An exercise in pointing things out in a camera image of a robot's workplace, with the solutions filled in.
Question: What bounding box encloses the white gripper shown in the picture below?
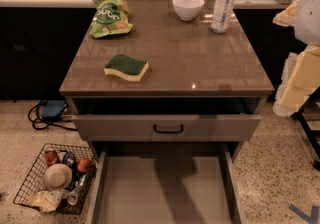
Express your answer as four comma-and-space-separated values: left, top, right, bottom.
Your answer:
273, 0, 320, 117

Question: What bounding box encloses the green rice chip bag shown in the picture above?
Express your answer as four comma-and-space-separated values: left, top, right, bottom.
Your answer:
89, 0, 133, 38

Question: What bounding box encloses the grey drawer cabinet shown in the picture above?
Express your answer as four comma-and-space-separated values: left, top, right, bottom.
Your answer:
59, 0, 276, 224

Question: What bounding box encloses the grey top drawer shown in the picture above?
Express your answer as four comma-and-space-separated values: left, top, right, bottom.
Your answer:
74, 98, 260, 142

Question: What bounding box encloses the dark blue snack bag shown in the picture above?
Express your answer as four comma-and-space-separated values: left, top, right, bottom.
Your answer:
58, 150, 76, 168

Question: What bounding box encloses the crumpled yellow snack bag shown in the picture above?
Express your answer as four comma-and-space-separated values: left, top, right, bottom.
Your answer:
26, 189, 67, 213

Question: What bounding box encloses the clear plastic water bottle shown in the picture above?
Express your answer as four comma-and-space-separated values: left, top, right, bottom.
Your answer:
211, 0, 235, 33

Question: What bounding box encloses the white ceramic bowl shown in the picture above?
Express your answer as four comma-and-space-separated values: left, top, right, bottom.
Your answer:
172, 0, 205, 21

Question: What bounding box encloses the green and yellow sponge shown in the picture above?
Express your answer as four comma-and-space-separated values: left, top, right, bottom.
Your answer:
104, 54, 149, 82

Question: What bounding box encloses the red apple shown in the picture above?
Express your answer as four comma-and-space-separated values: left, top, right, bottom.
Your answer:
77, 158, 91, 173

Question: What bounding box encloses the blue power box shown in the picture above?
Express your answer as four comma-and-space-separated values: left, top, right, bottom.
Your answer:
42, 100, 66, 120

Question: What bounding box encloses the small glass bottle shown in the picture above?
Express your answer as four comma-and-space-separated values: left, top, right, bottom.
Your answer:
67, 175, 87, 206

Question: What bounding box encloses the red can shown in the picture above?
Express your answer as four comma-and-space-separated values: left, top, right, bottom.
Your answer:
45, 150, 60, 167

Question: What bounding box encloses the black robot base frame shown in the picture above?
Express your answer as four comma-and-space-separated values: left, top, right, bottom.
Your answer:
296, 92, 320, 171

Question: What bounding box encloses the black drawer handle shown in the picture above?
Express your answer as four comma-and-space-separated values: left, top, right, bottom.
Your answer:
153, 124, 184, 134

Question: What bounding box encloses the black floor cable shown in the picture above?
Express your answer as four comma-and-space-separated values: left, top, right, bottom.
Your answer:
27, 99, 78, 132

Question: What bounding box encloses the black wire basket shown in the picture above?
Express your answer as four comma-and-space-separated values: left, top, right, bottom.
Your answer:
13, 143, 96, 215

